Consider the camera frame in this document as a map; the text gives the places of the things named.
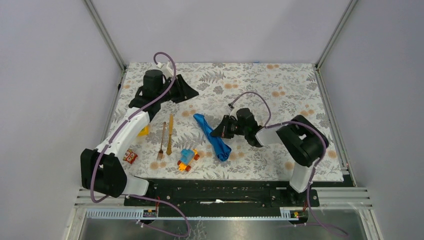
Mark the blue orange toy car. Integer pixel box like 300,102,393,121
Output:
177,148,200,172

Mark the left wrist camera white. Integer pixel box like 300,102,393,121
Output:
156,61,174,79

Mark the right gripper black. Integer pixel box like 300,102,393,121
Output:
210,115,248,139

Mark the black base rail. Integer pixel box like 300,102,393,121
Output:
124,178,320,218

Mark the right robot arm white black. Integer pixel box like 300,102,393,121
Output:
211,108,329,206

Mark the blue cloth napkin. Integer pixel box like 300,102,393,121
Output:
193,113,232,162

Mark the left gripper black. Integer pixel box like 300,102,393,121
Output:
157,74,199,104

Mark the red owl toy block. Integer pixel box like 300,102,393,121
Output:
123,149,138,165

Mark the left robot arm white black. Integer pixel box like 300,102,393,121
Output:
80,69,199,206

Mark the floral tablecloth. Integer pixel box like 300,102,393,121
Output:
123,63,333,181

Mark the yellow toy block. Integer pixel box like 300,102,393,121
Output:
137,125,150,137

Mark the gold fork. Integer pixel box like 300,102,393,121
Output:
156,121,167,161

